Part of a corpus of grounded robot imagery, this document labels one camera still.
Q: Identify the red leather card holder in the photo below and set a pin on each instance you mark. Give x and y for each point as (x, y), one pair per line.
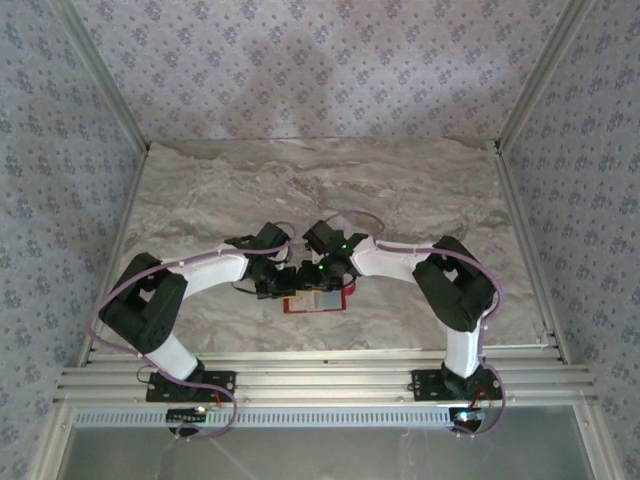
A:
(327, 301)

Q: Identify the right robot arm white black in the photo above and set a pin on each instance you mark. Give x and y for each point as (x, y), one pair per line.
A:
(390, 260)

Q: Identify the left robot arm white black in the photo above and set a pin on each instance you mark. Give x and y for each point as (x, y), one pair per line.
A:
(215, 270)

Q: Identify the white printed card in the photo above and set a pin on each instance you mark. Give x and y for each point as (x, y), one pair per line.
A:
(301, 301)

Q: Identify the grey metal panel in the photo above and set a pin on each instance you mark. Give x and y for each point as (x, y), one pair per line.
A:
(325, 455)

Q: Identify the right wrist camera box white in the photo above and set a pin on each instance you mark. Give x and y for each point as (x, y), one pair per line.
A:
(316, 254)

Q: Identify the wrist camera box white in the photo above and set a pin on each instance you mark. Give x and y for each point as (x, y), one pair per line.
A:
(316, 254)
(286, 256)

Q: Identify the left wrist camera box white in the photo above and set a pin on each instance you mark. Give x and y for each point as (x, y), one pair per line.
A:
(286, 256)

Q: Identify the aluminium mounting rail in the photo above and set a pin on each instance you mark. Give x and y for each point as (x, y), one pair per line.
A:
(325, 380)

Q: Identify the aluminium table side rail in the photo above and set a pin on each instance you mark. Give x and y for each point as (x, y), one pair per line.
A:
(122, 225)
(517, 200)

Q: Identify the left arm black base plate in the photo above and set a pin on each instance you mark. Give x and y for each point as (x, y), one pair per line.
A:
(165, 392)

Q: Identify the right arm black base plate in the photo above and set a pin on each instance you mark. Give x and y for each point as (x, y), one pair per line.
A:
(430, 385)

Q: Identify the aluminium frame post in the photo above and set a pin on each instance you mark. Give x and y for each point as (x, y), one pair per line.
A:
(105, 75)
(542, 75)

